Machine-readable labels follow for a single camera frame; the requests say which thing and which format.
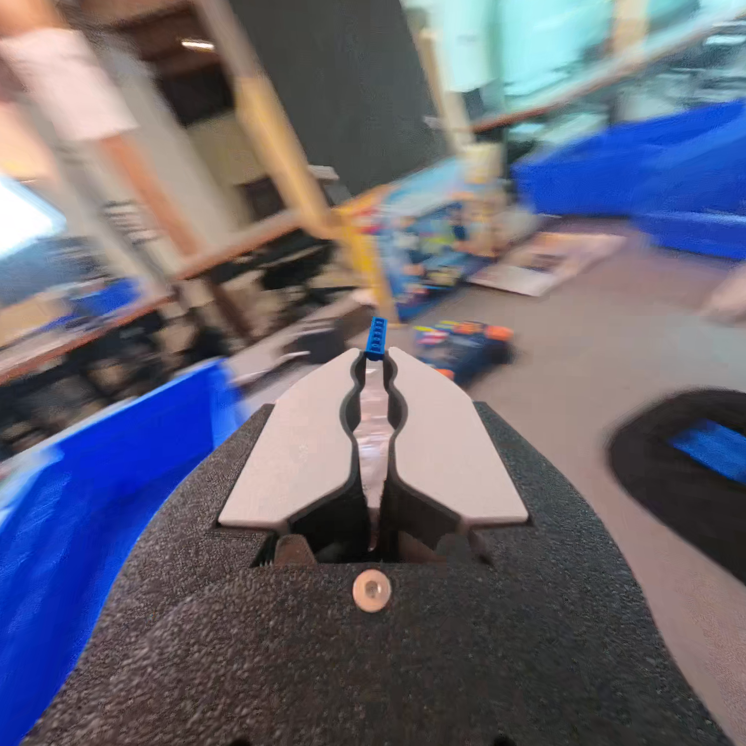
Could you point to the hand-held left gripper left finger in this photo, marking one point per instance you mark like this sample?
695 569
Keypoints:
291 460

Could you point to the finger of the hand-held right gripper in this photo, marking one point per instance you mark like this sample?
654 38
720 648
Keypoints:
725 297

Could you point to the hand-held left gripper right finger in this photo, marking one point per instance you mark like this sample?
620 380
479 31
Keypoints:
454 460

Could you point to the blue plastic bin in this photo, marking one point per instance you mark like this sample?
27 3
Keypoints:
70 524
612 169
693 236

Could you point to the thin blue toy bar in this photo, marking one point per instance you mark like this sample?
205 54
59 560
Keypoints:
376 338

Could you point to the black foam-lined case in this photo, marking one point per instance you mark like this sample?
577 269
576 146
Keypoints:
653 495

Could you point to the clear plastic bag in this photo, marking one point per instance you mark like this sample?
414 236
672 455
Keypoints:
373 443

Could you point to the toy handheld game console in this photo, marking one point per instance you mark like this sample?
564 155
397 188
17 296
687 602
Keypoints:
460 349

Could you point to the small dark blue box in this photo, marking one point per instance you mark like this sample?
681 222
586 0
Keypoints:
320 341

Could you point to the instruction booklet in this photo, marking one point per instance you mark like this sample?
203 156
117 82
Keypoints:
542 262

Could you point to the wooden desk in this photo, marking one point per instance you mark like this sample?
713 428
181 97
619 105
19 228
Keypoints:
233 256

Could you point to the colourful toy set box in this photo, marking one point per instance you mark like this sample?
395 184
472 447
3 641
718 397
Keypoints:
431 233

